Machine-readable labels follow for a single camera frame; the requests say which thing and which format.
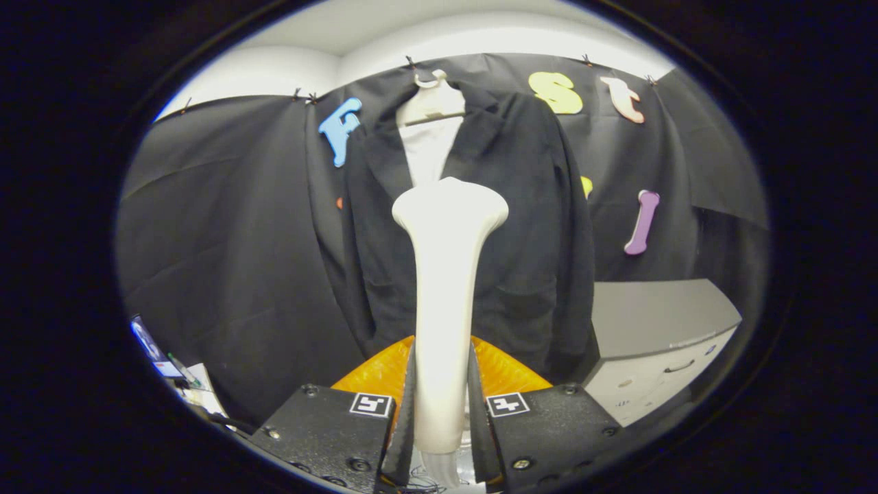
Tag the grey and white cabinet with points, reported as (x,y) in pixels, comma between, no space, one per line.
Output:
(658,309)

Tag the laptop screen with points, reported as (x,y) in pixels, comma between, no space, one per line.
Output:
(154,350)

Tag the black suit jacket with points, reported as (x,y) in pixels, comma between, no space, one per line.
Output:
(528,240)

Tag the white garment steamer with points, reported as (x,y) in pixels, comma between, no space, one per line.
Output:
(444,274)

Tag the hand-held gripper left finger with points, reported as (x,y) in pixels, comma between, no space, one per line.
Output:
(405,446)

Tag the black backdrop cloth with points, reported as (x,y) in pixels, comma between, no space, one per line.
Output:
(226,206)

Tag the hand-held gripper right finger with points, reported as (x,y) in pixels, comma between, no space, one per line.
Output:
(480,446)

